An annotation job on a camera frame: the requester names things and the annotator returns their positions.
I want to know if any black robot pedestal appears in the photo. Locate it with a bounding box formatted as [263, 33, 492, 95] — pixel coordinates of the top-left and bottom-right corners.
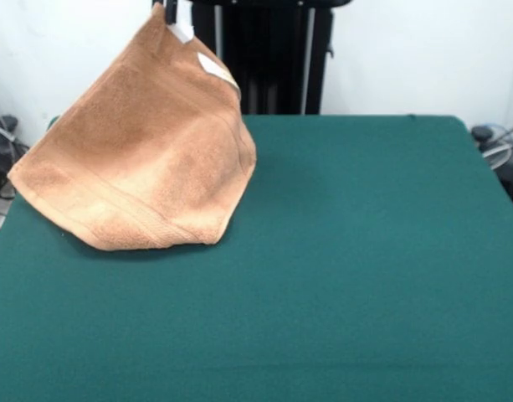
[187, 0, 353, 116]

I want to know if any dark green table cloth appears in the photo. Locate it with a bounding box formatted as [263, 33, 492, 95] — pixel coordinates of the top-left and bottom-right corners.
[0, 114, 513, 402]

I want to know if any tan terry towel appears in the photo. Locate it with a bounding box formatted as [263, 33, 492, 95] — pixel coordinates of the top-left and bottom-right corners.
[7, 3, 257, 252]

